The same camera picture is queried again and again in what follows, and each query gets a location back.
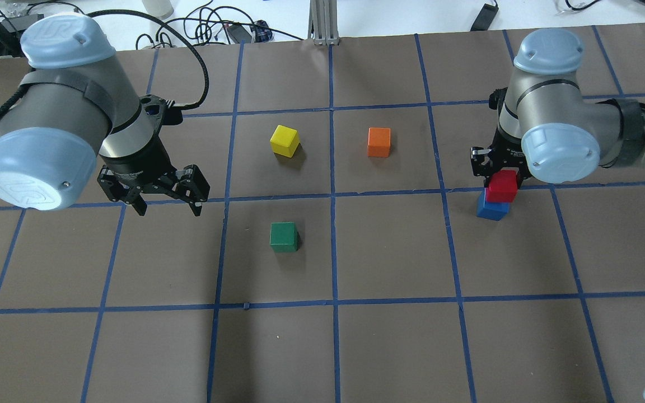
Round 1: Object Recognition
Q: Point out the red wooden block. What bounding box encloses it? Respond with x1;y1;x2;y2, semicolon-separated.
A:
485;170;518;203

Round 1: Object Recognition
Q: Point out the black power adapter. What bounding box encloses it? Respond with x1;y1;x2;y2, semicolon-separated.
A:
226;23;254;44
469;2;499;31

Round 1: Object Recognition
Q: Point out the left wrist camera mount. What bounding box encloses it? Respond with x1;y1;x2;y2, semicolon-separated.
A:
140;95;183;136

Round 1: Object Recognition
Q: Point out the green wooden block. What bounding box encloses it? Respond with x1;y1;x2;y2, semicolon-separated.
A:
269;222;299;253

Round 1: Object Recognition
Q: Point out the aluminium frame post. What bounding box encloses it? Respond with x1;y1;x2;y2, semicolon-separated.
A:
307;0;340;46

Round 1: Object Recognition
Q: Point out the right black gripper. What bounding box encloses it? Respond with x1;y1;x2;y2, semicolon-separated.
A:
470;131;531;185

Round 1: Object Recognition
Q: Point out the yellow wooden block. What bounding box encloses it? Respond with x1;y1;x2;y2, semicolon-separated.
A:
269;125;300;158

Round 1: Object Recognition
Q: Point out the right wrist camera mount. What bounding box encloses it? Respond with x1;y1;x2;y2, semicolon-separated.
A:
488;87;507;120

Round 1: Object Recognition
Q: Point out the black braided cable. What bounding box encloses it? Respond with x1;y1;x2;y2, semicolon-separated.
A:
0;8;211;143

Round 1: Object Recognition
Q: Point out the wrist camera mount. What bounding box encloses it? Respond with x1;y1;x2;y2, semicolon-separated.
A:
488;87;507;120
140;95;183;136

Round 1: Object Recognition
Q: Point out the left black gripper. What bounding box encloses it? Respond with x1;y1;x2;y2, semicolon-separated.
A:
97;137;211;217

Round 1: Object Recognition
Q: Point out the blue wooden block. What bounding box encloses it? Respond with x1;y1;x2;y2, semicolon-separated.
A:
476;189;511;221

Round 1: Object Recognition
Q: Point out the orange wooden block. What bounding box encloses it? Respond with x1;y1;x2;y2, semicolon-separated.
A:
367;127;392;158

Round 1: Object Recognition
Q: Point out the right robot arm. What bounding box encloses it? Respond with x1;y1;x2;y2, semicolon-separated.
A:
470;28;645;402

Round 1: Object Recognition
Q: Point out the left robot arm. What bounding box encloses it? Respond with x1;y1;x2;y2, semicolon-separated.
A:
0;10;210;216

